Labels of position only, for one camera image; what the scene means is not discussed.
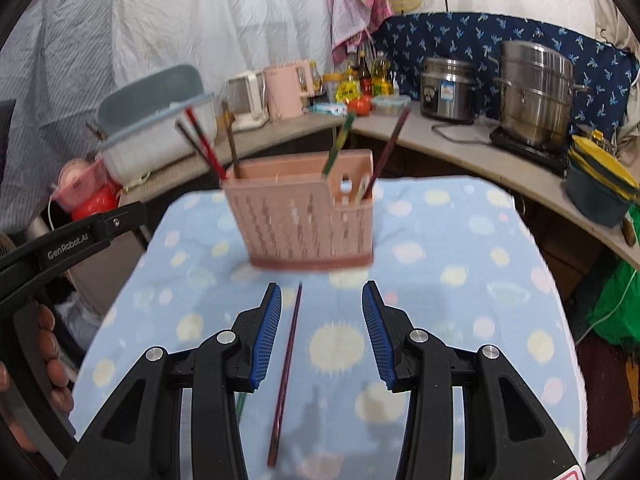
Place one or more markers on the green chopstick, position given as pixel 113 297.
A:
pixel 241 407
pixel 337 145

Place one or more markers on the blue floral cloth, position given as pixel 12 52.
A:
pixel 450 30

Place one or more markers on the black induction cooktop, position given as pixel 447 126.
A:
pixel 540 156

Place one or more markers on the dark chopstick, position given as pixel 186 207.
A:
pixel 192 142

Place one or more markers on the brown chopstick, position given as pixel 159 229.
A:
pixel 231 140

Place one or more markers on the steel steamer pot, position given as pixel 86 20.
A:
pixel 537 105

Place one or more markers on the white dish drainer box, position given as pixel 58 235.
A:
pixel 145 155

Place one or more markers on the white sheet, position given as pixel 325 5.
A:
pixel 225 10

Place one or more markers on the blue dotted blanket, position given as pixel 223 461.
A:
pixel 450 310

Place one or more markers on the green bag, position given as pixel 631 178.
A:
pixel 617 300

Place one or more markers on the person's left hand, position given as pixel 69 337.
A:
pixel 52 350

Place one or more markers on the maroon chopstick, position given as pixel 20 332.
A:
pixel 286 370
pixel 390 145

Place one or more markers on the blue snack packet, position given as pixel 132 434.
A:
pixel 327 108

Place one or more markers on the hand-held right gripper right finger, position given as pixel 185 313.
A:
pixel 377 340

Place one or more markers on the white electric kettle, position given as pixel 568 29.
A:
pixel 250 95

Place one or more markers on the stack of yellow grey bowls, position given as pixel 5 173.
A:
pixel 605 167

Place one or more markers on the pink plastic utensil holder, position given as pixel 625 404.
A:
pixel 300 225

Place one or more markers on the red plastic bowl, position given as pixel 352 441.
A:
pixel 97 202

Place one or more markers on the small pink basket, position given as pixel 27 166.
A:
pixel 80 185

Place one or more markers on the clear food container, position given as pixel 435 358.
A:
pixel 390 105

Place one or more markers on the steel rice cooker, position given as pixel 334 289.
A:
pixel 447 95

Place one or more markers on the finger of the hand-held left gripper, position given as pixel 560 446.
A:
pixel 122 220

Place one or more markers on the pink electric kettle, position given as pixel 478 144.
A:
pixel 282 92

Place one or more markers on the dark blue basin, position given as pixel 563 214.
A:
pixel 595 207

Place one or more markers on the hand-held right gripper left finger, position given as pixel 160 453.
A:
pixel 267 340

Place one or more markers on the cluster of condiment bottles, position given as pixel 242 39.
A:
pixel 347 90

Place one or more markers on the grey striped sheet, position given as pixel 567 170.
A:
pixel 50 85

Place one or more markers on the beige hanging cloth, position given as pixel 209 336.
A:
pixel 615 15

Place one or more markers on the red tomato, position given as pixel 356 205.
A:
pixel 360 106

